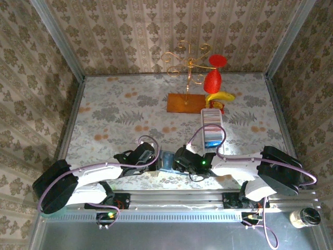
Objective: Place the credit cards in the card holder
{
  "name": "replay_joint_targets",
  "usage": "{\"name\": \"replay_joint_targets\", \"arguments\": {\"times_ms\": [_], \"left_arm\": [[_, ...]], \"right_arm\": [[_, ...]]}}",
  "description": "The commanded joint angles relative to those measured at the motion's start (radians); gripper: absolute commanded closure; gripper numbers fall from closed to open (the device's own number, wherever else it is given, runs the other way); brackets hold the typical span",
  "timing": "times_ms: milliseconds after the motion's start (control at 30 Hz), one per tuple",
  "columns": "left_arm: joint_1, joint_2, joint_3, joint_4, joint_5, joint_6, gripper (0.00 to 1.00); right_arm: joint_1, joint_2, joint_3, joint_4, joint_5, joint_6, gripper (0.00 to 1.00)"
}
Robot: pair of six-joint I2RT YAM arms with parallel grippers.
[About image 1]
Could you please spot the teal card holder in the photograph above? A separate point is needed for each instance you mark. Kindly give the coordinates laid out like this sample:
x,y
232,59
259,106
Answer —
x,y
167,160

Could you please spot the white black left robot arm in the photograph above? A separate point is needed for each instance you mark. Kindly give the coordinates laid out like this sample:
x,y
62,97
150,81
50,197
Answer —
x,y
99,172

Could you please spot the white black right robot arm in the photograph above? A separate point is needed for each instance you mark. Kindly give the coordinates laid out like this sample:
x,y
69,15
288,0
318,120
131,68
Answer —
x,y
234,167

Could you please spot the blue card in tray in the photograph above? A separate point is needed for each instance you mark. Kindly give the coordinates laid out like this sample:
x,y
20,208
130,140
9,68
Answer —
x,y
214,144

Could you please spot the row of colourful cards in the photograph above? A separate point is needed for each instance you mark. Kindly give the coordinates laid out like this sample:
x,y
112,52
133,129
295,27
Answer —
x,y
212,125

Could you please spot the white card tray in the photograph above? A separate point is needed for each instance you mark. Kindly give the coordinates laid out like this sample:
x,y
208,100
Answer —
x,y
212,122

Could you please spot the red snack packet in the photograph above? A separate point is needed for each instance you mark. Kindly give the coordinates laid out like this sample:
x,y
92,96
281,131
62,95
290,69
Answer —
x,y
218,105

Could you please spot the yellow banana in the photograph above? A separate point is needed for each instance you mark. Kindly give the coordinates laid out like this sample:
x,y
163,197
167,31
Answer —
x,y
221,97

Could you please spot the red goblet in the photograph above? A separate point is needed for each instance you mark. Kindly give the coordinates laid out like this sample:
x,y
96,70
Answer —
x,y
212,83

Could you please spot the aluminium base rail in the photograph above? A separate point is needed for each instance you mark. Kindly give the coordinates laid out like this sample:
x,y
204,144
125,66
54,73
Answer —
x,y
177,200

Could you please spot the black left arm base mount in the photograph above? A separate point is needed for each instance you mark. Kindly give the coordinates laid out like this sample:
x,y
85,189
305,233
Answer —
x,y
112,199

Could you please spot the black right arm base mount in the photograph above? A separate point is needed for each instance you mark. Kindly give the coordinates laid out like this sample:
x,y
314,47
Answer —
x,y
234,200

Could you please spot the aluminium frame post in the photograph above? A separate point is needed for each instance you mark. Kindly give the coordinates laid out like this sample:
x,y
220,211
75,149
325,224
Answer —
x,y
288,39
59,39

